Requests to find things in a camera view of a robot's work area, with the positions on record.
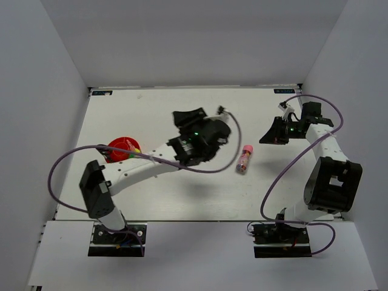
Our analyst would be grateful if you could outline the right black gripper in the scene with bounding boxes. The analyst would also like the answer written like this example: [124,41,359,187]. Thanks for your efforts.
[259,116,304,144]

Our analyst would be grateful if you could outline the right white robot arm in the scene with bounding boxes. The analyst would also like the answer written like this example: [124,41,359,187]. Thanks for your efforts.
[259,102,363,242]

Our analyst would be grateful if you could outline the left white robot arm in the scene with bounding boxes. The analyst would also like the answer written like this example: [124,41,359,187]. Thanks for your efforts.
[79,106,231,242]

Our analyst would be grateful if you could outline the right blue table label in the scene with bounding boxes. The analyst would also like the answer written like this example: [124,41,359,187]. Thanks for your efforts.
[273,89,295,94]

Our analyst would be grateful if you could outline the blue table label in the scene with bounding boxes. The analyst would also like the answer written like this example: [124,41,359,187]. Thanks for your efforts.
[273,89,295,94]
[92,90,113,96]

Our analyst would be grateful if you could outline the pink marker tube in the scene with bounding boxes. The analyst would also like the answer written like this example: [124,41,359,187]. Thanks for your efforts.
[236,145,253,174]

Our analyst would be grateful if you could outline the orange round container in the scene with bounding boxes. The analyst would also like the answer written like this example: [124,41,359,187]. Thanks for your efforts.
[105,136,141,163]

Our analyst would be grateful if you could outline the left blue table label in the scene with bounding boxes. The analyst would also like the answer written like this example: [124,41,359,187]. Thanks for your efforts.
[92,90,113,96]

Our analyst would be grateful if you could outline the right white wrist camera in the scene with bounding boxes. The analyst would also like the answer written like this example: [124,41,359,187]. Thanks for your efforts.
[278,101,295,121]

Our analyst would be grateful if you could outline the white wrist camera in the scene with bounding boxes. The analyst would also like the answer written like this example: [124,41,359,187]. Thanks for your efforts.
[278,101,295,121]
[206,105,230,123]

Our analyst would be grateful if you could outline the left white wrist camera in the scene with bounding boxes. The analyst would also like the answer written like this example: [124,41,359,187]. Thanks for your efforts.
[206,105,230,123]

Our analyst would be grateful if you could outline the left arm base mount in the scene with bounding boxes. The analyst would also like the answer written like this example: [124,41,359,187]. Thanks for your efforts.
[88,223,147,258]

